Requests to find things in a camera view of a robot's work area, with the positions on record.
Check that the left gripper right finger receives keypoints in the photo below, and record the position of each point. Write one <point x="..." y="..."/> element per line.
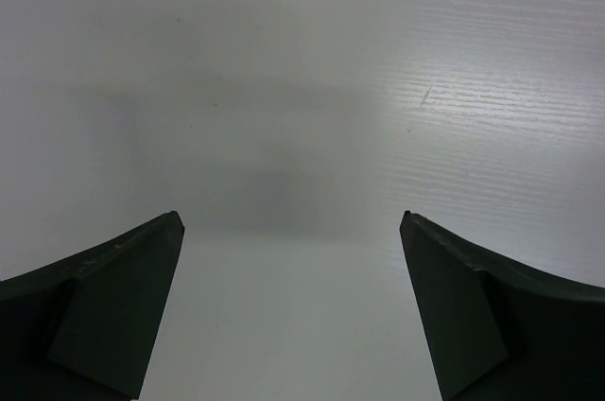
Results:
<point x="497" y="329"/>

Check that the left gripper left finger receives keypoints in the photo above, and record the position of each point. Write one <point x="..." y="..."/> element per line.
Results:
<point x="84" y="327"/>

